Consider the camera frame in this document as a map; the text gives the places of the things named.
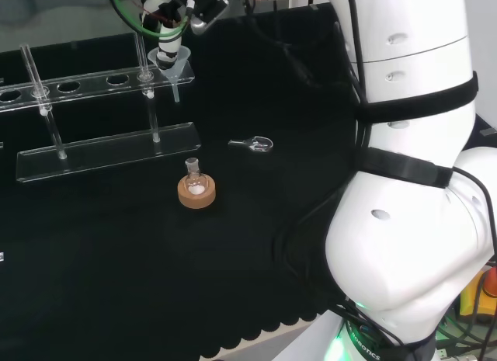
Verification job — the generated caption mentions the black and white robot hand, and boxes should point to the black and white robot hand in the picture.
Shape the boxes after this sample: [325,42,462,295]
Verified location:
[141,0,219,70]

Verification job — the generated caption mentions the clear plastic funnel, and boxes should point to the clear plastic funnel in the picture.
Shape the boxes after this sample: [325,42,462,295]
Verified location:
[147,46,193,104]

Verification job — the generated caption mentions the clear acrylic funnel stand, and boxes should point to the clear acrylic funnel stand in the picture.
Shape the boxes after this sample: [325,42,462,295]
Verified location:
[0,33,203,184]

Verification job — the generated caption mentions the clear glass weighing funnel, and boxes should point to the clear glass weighing funnel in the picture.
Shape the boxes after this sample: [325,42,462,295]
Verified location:
[228,135,276,154]

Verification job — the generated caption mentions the clear round-bottom flask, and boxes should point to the clear round-bottom flask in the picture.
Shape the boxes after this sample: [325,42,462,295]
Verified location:
[184,158,207,196]

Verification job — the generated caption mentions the black cloth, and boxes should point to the black cloth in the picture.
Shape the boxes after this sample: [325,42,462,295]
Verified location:
[0,3,497,361]

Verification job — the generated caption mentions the yellow stop button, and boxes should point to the yellow stop button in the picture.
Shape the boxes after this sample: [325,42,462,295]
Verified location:
[459,264,497,324]

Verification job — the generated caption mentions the green cable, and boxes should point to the green cable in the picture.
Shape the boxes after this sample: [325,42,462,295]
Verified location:
[107,0,192,39]

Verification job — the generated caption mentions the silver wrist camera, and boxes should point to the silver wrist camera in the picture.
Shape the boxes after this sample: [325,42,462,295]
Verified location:
[189,0,231,36]

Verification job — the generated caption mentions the cork ring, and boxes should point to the cork ring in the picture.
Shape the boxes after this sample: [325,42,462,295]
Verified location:
[177,173,217,211]

